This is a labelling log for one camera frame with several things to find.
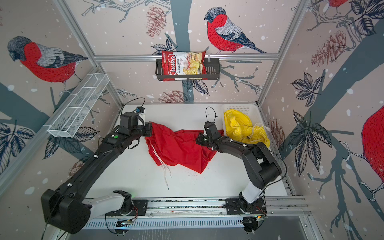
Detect yellow shorts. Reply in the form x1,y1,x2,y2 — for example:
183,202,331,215
224,109,270,148

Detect red shorts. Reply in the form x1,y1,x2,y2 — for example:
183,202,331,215
145,123,217,174

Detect white plastic basket tray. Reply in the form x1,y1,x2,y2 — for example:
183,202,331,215
222,104,272,145

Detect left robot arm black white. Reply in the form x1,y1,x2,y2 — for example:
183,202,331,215
41,107,153,234

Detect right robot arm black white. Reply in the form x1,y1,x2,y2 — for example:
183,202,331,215
196,121,282,216

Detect red cassava chips bag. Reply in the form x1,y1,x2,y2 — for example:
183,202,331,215
162,51,207,82

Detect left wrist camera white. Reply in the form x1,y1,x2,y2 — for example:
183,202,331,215
136,107,145,121

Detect black wire wall basket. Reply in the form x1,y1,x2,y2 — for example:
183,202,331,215
155,58,221,82

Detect white mesh wall shelf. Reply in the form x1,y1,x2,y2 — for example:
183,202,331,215
48,73,110,138

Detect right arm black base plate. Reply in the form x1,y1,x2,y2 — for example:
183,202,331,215
222,198,267,216

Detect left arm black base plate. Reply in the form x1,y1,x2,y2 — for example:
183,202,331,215
106,200,148,218

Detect horizontal aluminium frame bar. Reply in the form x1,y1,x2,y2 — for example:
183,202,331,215
94,53,280,63

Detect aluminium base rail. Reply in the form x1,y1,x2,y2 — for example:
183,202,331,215
61,195,310,218

